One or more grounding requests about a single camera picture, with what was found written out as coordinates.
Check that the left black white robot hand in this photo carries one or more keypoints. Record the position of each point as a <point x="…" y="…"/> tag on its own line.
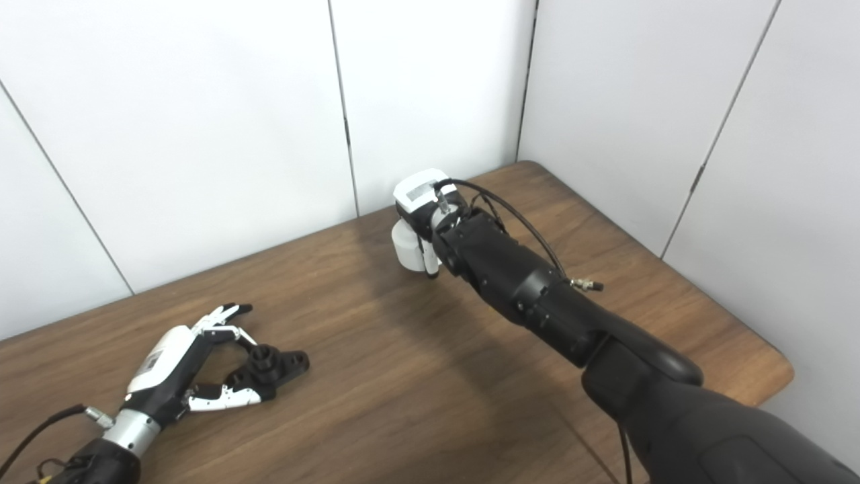
<point x="164" y="366"/>

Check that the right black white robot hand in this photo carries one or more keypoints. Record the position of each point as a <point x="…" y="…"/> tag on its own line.
<point x="420" y="195"/>

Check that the round white piece with holes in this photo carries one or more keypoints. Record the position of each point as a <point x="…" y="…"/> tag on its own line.
<point x="406" y="252"/>

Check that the black flanged holder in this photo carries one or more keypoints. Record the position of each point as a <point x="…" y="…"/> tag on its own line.
<point x="282" y="366"/>

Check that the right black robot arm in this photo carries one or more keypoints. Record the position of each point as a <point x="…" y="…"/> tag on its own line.
<point x="524" y="282"/>

